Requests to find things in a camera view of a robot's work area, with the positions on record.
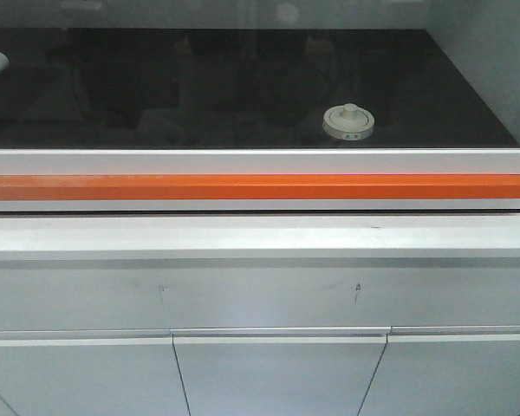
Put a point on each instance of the glass jar with white lid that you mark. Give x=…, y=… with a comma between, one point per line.
x=348, y=124

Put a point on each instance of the white fume hood base cabinet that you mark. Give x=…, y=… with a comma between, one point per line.
x=268, y=315

